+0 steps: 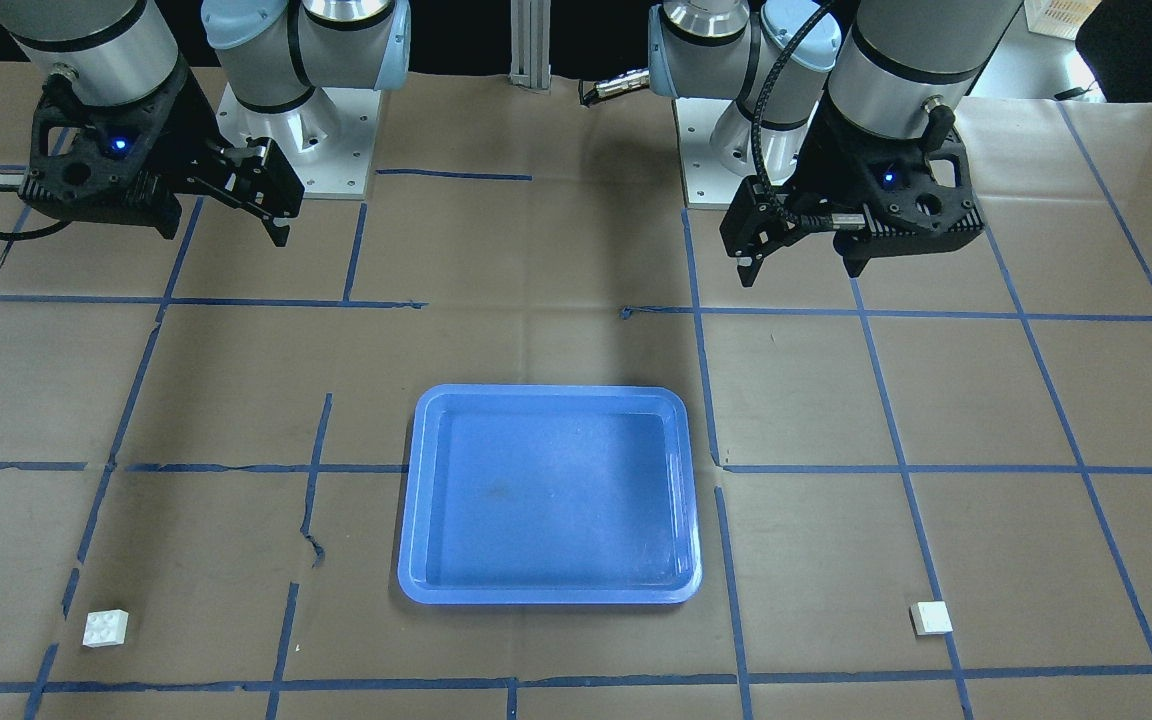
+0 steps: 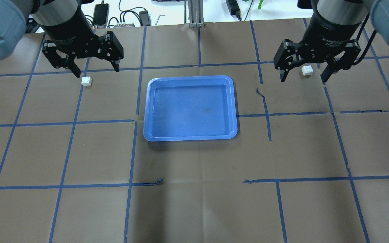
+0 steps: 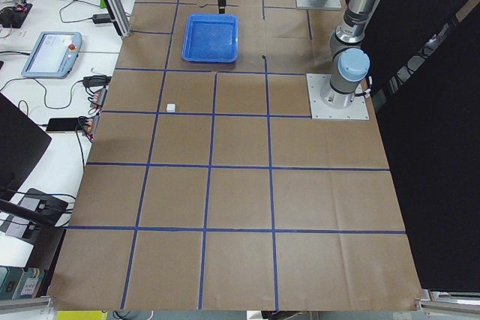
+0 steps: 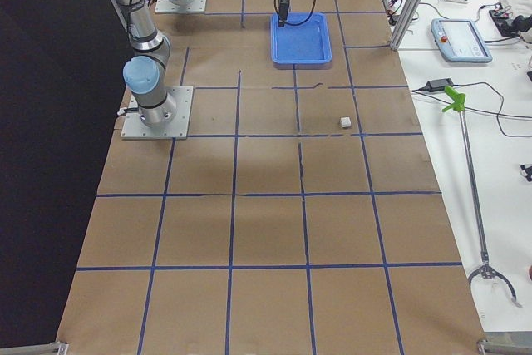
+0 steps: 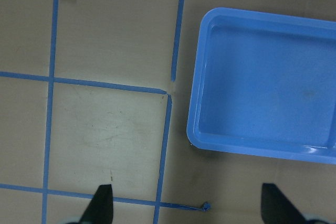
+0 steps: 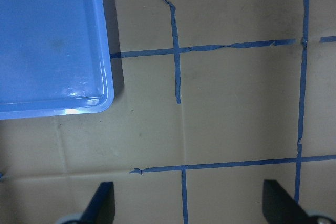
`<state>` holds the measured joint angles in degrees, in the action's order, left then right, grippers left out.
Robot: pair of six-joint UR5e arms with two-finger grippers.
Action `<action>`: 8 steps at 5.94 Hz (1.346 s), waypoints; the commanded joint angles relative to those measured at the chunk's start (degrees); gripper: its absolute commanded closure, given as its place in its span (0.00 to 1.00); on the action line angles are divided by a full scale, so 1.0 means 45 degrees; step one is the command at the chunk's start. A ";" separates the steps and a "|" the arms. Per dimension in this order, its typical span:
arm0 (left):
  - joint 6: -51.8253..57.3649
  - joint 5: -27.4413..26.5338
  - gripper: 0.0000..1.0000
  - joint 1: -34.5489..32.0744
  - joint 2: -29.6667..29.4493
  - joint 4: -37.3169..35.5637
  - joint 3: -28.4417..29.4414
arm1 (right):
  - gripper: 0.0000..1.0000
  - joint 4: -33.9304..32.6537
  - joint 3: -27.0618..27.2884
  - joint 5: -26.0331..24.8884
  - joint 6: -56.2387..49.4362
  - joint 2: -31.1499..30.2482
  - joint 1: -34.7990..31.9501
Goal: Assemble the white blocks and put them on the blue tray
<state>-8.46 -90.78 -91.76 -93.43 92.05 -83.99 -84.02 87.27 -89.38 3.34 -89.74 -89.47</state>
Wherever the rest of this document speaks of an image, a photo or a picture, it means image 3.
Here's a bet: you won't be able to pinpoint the white building block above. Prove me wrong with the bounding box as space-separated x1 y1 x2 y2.
166 103 176 113

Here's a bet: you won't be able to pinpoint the blue plastic tray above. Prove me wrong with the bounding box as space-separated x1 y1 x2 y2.
181 13 239 63

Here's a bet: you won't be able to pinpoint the black power adapter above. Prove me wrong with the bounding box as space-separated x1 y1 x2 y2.
91 13 112 24

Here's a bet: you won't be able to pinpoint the teach pendant tablet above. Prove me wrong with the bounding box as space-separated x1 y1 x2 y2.
21 31 83 79

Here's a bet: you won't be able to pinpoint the small black circuit device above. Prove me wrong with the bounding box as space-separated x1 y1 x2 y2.
1 3 33 28

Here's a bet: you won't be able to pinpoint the brown paper table cover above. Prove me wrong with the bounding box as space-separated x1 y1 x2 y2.
49 0 421 311

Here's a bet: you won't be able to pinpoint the black smartphone on desk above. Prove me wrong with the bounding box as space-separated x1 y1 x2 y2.
46 118 81 133

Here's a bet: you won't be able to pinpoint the black monitor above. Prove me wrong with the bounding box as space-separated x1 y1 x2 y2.
0 94 51 201

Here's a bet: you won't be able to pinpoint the usb hub with cables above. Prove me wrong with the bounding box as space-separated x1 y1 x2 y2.
88 88 107 108

